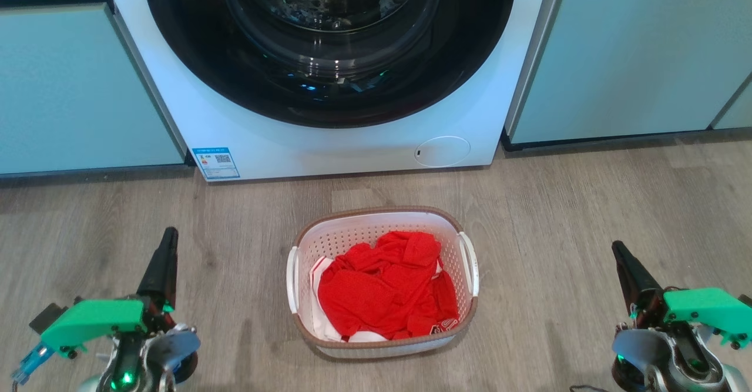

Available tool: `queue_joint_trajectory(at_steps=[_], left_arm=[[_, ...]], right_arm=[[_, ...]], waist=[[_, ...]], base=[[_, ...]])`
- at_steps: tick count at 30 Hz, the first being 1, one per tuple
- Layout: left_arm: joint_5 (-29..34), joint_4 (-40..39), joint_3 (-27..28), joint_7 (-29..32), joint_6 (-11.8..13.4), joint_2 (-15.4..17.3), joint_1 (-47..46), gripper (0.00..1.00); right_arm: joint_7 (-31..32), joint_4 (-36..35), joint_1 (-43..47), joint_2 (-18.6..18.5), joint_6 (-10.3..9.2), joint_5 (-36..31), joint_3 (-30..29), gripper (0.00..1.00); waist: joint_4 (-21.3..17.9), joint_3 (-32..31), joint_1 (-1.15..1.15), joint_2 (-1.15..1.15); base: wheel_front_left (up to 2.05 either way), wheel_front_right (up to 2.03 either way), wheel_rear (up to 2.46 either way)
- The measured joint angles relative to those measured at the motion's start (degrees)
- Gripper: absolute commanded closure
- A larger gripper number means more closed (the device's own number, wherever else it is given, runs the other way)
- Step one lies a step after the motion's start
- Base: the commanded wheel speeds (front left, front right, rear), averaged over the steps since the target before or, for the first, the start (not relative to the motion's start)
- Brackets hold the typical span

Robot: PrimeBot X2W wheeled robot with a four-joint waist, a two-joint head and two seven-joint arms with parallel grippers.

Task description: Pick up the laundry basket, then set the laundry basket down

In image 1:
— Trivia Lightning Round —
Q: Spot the green grey left gripper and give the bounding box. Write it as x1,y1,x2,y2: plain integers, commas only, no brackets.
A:
39,227,202,392

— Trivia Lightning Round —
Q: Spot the green grey right gripper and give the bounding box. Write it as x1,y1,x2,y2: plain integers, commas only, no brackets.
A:
610,240,752,392

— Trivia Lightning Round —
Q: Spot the white perforated laundry basket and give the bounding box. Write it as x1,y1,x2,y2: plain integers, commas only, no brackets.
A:
286,206,480,360

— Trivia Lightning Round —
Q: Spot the blue energy label sticker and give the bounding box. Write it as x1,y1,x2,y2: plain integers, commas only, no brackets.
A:
192,147,241,181

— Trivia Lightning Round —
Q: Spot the white garment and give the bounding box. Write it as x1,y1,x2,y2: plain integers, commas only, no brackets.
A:
310,256,390,344

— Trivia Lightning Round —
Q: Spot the white front-load washing machine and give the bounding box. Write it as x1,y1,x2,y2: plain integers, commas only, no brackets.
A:
99,0,568,182

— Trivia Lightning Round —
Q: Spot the narrow teal cabinet door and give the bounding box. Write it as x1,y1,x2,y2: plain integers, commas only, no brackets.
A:
710,78,752,130

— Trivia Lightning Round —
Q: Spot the large teal cabinet door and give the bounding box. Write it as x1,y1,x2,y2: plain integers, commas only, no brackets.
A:
0,3,188,176

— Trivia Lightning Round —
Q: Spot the red mesh garment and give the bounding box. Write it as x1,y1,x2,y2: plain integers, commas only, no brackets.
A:
317,231,460,341

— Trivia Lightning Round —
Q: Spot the black round washer door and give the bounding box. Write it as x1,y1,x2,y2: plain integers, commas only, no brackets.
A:
142,0,517,129

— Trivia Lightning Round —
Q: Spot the wide teal cabinet panel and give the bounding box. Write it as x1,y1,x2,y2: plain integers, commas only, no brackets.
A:
505,0,752,145

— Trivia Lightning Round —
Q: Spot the round white filter cover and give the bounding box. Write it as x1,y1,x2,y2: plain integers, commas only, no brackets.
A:
415,136,471,168

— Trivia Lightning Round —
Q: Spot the blue cable connector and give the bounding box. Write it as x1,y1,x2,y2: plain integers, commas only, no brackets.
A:
11,342,55,386

